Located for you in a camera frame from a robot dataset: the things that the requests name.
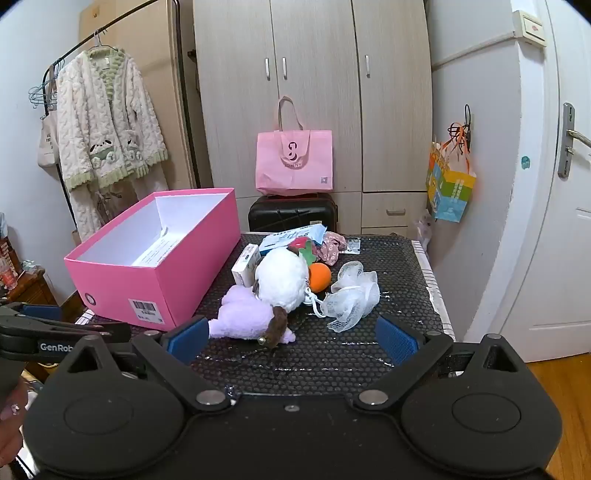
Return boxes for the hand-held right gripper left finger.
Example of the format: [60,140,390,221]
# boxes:
[60,316,232,414]

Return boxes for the pink cardboard box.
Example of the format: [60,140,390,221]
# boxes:
[64,187,242,332]

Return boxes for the black clothes rack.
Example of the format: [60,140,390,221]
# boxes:
[41,0,202,190]

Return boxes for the black honeycomb mat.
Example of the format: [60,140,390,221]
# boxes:
[85,233,455,398]

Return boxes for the cream fleece pajama jacket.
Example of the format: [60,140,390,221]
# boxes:
[55,46,169,191]

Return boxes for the beige canvas tote bag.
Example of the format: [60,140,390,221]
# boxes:
[38,108,60,168]

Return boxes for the blue wire hangers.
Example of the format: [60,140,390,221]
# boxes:
[28,60,60,112]

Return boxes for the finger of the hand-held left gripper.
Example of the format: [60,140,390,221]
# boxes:
[0,302,63,324]
[0,318,133,344]

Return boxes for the orange ball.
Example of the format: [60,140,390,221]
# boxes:
[308,263,332,292]

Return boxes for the brown wooden nightstand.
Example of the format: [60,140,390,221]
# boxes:
[0,267,81,384]

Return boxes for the blue white wipes pack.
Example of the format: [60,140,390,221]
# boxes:
[259,225,328,257]

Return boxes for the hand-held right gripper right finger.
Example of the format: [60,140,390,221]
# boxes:
[353,315,532,411]

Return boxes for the cream wall switch box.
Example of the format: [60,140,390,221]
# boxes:
[512,9,548,48]

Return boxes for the cream fleece pajama pants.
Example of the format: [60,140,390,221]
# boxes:
[68,164,169,243]

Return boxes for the white plastic bag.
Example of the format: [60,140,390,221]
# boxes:
[414,208,435,254]

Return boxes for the white door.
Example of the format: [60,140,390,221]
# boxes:
[468,0,591,365]

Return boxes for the black suitcase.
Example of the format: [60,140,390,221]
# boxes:
[248,193,339,234]

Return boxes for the white brown plush toy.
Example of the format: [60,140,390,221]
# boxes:
[254,247,311,347]

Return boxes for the red woven basket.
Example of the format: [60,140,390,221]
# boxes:
[0,235,23,291]

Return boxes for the white mesh bath sponge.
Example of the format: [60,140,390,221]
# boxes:
[322,261,380,334]

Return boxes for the purple plush toy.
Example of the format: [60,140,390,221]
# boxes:
[208,285,297,346]

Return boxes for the pink floral scrunchie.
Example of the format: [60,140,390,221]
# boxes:
[318,232,348,265]

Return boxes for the beige wooden wardrobe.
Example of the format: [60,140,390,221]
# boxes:
[191,0,435,237]

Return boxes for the person's left hand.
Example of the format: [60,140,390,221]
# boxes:
[0,383,26,467]

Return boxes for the pink tote bag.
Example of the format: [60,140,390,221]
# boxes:
[255,96,334,197]

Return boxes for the light wooden panel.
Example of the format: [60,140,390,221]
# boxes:
[78,0,197,191]

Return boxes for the metal door handle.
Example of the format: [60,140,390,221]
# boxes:
[558,102,591,180]

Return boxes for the colourful paper gift bag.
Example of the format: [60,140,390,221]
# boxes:
[426,138,477,223]

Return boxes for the white tissue pack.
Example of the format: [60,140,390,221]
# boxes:
[232,244,262,287]

